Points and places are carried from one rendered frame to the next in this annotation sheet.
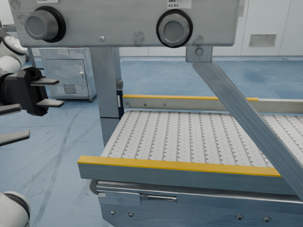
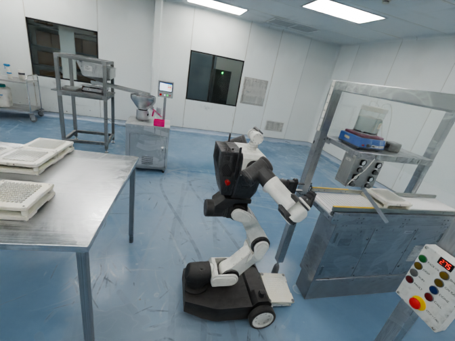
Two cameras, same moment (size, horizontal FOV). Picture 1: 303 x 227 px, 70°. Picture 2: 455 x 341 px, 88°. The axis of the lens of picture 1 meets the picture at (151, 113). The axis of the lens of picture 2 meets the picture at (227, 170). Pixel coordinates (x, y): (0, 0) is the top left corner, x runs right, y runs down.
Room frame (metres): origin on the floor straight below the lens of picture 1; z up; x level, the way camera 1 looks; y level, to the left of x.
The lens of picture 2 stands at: (-0.70, 1.39, 1.68)
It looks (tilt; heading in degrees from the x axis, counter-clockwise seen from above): 22 degrees down; 335
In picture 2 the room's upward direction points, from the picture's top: 11 degrees clockwise
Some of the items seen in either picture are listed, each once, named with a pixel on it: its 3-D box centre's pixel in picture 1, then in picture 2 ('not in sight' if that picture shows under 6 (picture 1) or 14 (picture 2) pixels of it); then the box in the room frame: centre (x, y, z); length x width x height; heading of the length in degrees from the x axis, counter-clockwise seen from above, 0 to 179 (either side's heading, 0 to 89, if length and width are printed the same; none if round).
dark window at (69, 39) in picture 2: not in sight; (65, 53); (5.94, 2.69, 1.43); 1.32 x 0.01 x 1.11; 82
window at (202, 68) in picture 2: not in sight; (214, 80); (5.49, -0.65, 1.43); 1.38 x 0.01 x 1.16; 82
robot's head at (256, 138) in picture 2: not in sight; (254, 138); (0.49, 0.70, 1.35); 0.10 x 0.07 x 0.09; 172
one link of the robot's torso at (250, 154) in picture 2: not in sight; (237, 168); (0.51, 0.76, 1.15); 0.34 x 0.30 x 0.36; 172
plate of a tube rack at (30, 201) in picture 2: not in sight; (13, 194); (0.59, 1.91, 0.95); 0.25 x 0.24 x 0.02; 167
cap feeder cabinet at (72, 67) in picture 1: (75, 71); (148, 144); (3.14, 1.09, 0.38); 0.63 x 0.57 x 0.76; 82
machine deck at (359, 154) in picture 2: not in sight; (374, 149); (0.38, -0.20, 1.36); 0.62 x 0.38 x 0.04; 82
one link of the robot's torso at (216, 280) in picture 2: not in sight; (222, 270); (0.50, 0.71, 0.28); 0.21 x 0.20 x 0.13; 82
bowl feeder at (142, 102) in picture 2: not in sight; (147, 108); (3.20, 1.13, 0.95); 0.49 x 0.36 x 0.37; 82
